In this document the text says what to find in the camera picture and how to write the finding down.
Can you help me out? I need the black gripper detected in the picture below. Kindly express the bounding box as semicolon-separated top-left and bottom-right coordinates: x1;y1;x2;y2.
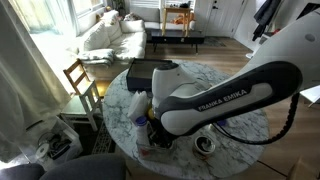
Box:
152;118;174;149

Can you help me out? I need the blue round plastic lid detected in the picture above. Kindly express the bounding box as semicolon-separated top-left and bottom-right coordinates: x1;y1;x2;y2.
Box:
216;119;229;128

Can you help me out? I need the clear plastic storage container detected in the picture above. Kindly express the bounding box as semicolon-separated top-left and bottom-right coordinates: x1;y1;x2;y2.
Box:
134;96;178;163

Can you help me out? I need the white bottle blue cap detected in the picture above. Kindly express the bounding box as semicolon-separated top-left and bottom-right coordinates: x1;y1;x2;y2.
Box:
134;115;151;148

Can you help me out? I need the cup of dark coffee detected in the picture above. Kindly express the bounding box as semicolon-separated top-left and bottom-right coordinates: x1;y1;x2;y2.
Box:
193;134;217;157

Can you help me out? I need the white plastic bag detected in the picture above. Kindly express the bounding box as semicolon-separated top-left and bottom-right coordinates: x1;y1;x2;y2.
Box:
127;90;149;124

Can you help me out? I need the dark patterned floor mat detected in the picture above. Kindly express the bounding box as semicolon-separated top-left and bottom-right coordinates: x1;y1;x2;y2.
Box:
91;119;116;155

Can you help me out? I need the small white chair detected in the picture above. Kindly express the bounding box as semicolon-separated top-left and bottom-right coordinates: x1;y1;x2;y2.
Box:
60;81;104;133

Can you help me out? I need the black coffee table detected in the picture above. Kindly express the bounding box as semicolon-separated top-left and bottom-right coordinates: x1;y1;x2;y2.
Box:
150;29;205;54

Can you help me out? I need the clear bin with clutter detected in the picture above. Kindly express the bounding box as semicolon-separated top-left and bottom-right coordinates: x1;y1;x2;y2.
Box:
33;116;84;168

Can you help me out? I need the white fabric sofa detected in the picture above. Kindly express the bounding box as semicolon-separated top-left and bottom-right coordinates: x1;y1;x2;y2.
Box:
74;8;161;81

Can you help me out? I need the gray white blanket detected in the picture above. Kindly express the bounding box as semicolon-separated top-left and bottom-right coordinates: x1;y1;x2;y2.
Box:
77;48;115;68

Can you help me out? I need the brown wooden chair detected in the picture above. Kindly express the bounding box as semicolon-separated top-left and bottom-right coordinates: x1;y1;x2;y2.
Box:
63;59;93;98

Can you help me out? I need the orange toy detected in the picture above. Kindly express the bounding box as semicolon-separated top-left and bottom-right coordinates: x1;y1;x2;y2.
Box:
173;13;196;26

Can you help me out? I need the tall wooden side table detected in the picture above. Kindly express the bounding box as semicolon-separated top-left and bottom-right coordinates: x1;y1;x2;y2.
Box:
161;7;193;38

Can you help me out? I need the white door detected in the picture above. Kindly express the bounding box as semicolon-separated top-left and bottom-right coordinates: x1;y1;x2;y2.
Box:
203;0;248;38

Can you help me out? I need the brown cardboard box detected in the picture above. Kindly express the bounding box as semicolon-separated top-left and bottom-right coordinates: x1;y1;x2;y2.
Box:
286;156;320;180

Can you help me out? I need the gray upholstered office chair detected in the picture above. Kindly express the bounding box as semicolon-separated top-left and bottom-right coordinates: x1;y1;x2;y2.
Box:
0;163;46;180

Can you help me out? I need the beige curtain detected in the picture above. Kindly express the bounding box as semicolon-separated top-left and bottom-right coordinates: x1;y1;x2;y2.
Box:
0;0;73;164

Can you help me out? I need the white side table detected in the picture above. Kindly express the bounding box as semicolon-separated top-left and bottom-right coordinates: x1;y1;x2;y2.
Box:
299;85;320;108

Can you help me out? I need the dark hanging jacket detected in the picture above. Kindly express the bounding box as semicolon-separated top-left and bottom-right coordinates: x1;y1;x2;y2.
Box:
252;0;283;43

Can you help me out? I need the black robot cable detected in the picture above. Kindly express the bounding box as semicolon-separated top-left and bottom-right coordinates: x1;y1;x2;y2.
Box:
213;92;301;146

